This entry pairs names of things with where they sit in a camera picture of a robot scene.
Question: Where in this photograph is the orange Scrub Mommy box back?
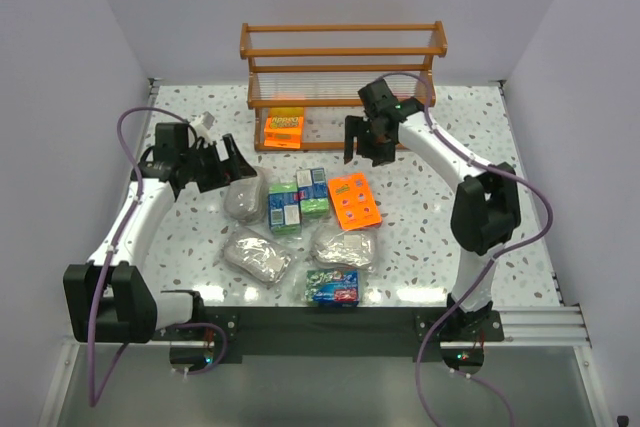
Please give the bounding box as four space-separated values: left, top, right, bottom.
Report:
328 173 382 231

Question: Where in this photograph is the orange Scrub Daddy box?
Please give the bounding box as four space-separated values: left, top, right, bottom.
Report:
263 107 305 150

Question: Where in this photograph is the blue green colourful sponge pack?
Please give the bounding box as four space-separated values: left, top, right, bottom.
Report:
304 269 360 307

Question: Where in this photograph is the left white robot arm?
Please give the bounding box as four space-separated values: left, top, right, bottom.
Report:
63 122 257 344

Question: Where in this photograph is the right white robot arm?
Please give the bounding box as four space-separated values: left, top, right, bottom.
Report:
343 77 521 340

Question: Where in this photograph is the wooden three-tier shelf rack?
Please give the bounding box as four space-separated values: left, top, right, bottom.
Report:
239 21 448 152

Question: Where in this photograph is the silver scourer pack upper left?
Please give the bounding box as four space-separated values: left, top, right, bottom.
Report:
223 168 268 225

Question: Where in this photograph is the silver scourer pack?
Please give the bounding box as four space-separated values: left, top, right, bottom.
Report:
222 227 295 285
223 168 268 225
310 225 378 271

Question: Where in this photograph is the silver scourer pack lower left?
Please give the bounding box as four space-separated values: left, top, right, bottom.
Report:
222 227 295 285

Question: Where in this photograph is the silver scourer pack right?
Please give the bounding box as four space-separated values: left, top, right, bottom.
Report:
310 225 378 271

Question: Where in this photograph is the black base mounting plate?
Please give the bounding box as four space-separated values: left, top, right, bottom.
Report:
152 306 505 363

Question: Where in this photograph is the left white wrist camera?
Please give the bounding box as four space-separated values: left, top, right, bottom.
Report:
189 111 214 143

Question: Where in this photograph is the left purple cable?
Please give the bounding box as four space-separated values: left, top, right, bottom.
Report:
85 106 229 408

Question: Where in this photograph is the right aluminium rail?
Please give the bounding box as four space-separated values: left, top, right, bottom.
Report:
441 306 591 348

